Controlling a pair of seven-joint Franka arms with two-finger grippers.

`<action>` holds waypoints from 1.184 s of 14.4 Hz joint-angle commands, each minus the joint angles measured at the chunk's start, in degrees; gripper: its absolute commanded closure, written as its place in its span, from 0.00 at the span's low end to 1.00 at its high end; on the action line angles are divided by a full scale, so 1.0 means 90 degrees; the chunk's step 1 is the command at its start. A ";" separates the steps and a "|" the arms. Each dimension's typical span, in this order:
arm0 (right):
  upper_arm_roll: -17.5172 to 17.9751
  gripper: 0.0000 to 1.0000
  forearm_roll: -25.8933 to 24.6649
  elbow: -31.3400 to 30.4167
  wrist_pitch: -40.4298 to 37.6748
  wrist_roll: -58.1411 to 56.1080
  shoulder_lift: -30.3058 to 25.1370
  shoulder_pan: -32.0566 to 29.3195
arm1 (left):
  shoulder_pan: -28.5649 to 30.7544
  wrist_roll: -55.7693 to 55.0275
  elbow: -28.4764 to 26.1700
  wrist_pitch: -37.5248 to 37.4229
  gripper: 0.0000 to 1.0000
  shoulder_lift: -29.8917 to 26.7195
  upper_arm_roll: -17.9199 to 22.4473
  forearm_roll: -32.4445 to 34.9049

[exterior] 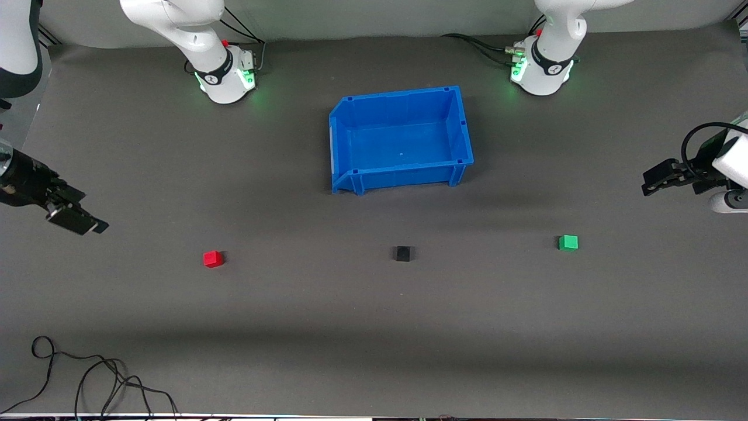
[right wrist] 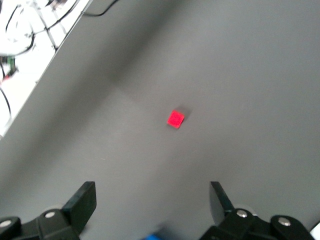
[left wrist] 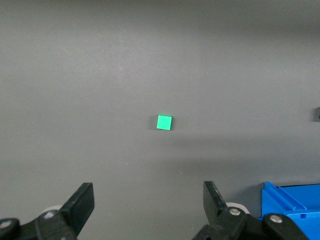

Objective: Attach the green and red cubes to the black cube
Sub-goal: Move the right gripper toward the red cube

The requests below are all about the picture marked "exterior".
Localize black arm base cables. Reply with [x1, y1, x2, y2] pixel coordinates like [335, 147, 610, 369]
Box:
[441, 15, 547, 66]
[184, 6, 267, 74]

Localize blue plastic storage bin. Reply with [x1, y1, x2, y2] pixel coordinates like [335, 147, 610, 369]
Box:
[328, 86, 475, 196]

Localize loose thin black cable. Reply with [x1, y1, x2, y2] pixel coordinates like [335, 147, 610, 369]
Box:
[0, 336, 179, 417]

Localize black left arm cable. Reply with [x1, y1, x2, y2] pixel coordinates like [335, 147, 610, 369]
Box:
[681, 122, 748, 183]

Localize black left arm base cables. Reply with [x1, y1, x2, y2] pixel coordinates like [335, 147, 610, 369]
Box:
[441, 15, 547, 66]

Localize dark grey table mat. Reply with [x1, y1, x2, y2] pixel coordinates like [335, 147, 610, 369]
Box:
[0, 23, 748, 419]

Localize black right arm base cables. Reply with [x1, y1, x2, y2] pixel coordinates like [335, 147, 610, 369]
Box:
[184, 6, 267, 74]

